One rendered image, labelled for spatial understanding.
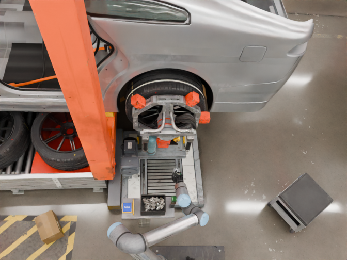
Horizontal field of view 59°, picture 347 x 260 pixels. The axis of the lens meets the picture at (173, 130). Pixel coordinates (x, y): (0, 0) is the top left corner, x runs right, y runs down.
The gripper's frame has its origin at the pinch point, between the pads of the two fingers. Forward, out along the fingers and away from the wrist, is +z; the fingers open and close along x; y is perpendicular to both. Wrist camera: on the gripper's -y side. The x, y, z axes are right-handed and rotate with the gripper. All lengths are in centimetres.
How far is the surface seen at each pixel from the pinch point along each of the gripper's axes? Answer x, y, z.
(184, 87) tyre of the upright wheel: -9, 62, 22
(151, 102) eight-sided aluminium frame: 17, 54, 17
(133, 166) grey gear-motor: 33.0, -17.7, 30.1
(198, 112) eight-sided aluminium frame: -20.6, 41.0, 18.7
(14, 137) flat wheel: 134, 6, 56
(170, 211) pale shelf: 5.9, -32.9, -13.5
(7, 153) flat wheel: 140, -4, 46
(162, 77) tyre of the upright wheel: 6, 68, 29
